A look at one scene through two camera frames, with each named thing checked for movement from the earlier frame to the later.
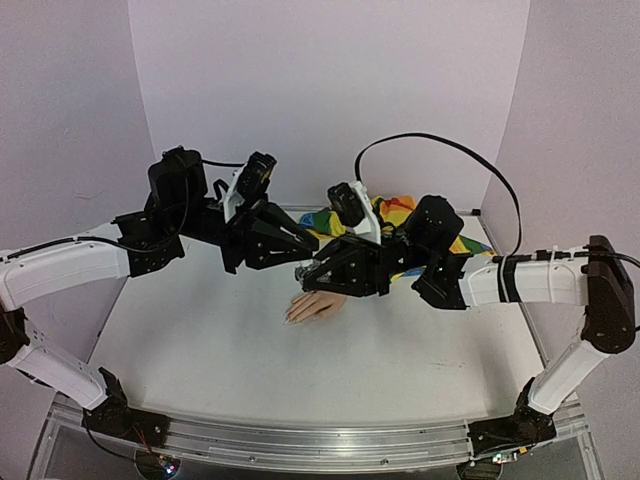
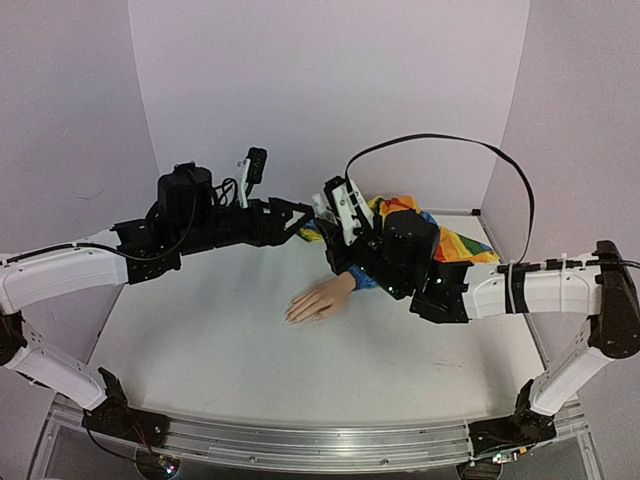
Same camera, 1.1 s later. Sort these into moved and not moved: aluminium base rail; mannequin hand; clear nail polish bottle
Moved: clear nail polish bottle
Not moved: aluminium base rail; mannequin hand
